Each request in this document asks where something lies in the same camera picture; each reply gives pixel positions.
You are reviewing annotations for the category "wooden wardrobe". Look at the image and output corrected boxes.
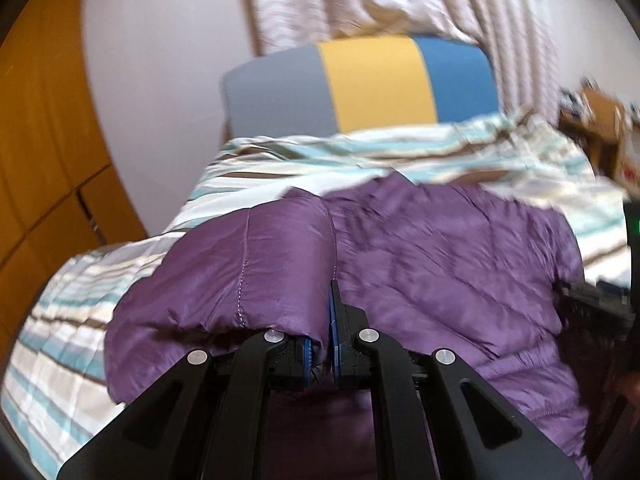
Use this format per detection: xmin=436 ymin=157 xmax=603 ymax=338
xmin=0 ymin=0 xmax=148 ymax=311

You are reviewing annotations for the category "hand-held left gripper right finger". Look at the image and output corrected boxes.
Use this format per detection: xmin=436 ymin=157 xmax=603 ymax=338
xmin=327 ymin=280 xmax=585 ymax=480

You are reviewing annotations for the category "purple quilted down jacket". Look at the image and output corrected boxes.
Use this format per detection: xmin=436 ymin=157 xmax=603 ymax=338
xmin=104 ymin=171 xmax=593 ymax=480

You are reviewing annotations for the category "striped duvet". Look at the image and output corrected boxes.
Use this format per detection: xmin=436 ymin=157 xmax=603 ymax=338
xmin=2 ymin=110 xmax=633 ymax=478

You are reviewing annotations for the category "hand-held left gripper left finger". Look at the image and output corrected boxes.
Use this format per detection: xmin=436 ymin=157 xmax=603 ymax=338
xmin=57 ymin=330 xmax=317 ymax=480

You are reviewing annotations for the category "wooden desk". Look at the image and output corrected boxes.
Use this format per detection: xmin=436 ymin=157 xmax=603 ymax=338
xmin=557 ymin=77 xmax=640 ymax=183

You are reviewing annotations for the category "grey yellow blue headboard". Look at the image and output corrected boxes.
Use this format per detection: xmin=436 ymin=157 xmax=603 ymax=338
xmin=221 ymin=34 xmax=501 ymax=139

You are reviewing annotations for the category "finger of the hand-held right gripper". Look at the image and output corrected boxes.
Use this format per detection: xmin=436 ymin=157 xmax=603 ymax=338
xmin=561 ymin=281 xmax=632 ymax=311

